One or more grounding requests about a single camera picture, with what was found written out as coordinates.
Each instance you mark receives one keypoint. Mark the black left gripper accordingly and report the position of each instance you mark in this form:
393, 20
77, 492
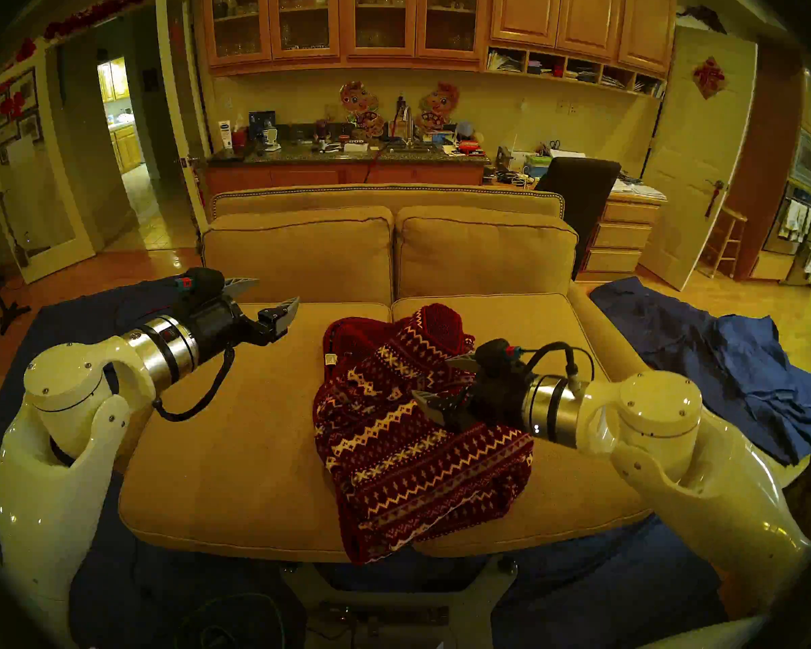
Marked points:
223, 330

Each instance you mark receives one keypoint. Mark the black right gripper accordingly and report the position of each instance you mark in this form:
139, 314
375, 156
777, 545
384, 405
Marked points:
497, 404

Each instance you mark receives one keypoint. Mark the red patterned knit blanket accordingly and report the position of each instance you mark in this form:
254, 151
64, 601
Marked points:
405, 478

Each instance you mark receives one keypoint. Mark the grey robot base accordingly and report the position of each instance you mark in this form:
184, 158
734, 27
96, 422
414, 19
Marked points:
466, 607

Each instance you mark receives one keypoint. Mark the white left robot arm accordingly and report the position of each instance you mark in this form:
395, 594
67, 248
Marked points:
54, 506

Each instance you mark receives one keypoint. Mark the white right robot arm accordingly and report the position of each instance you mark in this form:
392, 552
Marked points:
682, 465

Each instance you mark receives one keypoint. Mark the crumpled blue blanket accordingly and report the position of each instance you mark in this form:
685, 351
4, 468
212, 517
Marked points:
750, 370

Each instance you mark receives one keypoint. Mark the yellow sofa back cushion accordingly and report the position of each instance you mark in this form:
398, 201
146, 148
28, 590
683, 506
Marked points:
297, 255
486, 252

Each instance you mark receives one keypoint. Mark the yellow sofa seat cushion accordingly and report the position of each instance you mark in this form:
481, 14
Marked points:
547, 316
243, 451

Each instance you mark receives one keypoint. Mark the dark-topped wooden counter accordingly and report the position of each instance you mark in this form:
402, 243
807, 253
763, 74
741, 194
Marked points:
324, 176

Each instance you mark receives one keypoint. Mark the yellow fabric sofa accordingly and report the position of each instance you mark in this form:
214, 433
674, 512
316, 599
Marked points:
385, 198

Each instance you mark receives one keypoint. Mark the red cup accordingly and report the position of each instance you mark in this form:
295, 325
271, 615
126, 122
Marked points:
240, 139

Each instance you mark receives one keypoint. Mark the white lotion bottle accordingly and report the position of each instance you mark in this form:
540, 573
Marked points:
225, 135

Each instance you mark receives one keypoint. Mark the dark blue box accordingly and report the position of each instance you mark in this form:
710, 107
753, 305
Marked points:
262, 124

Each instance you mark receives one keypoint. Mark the large navy floor cloth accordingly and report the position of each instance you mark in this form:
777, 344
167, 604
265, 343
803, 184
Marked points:
61, 316

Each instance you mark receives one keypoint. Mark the yellow-lit kitchen base cabinet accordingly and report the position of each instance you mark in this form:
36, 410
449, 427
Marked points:
128, 151

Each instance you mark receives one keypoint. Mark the plain white open door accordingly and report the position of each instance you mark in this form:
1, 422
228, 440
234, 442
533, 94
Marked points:
189, 113

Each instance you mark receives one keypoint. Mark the white mirrored door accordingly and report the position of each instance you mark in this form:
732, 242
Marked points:
67, 201

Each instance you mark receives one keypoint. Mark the black office chair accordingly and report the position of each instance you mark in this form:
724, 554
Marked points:
578, 201

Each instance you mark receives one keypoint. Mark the wooden desk with drawers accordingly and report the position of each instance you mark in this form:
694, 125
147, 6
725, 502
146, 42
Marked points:
622, 235

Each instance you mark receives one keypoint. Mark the metal sink faucet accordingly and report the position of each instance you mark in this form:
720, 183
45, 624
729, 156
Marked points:
405, 122

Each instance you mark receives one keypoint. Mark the teal container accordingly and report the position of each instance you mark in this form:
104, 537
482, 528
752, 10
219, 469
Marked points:
537, 164

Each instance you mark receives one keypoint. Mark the black floor stand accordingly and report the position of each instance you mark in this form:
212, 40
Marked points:
7, 313

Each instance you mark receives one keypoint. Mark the stack of papers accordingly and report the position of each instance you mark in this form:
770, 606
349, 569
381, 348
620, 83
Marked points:
639, 191

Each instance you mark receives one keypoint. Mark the wooden cubby shelf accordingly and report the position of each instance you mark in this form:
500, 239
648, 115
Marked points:
568, 80

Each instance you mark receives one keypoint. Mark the small wooden stool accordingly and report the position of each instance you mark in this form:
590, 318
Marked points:
733, 216

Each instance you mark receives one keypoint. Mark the red garland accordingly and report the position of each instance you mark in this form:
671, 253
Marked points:
94, 12

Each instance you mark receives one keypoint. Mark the white door with ornament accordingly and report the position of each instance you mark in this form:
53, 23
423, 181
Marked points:
693, 151

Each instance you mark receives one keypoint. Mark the white hanging towel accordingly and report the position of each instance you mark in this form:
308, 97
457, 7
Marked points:
794, 218

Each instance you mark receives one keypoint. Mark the tall wooden oven cabinet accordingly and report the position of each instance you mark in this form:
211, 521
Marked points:
764, 147

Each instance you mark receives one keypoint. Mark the red diamond door ornament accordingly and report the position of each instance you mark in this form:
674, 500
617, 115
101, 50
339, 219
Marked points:
709, 77

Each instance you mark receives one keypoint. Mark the dark plant decoration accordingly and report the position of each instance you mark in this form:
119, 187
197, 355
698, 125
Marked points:
703, 15

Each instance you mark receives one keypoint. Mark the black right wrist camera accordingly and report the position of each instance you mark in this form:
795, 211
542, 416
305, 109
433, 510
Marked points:
497, 357

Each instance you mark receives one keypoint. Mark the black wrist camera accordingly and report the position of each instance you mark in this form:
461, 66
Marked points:
203, 284
497, 357

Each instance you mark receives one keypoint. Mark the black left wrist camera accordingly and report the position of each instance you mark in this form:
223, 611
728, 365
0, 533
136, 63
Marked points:
203, 284

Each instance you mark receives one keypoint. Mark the cartoon animal wall decoration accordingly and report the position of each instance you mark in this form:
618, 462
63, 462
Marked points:
439, 105
359, 101

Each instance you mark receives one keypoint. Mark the glass-door wooden wall cabinet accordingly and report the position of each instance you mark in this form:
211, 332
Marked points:
345, 19

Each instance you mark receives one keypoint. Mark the large black picture frame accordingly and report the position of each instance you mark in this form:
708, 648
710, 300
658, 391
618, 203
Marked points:
26, 86

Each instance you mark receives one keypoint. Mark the solid wooden wall cabinet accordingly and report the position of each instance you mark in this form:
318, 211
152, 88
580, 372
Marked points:
584, 12

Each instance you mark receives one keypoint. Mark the stainless wall oven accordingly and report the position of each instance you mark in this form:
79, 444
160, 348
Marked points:
809, 161

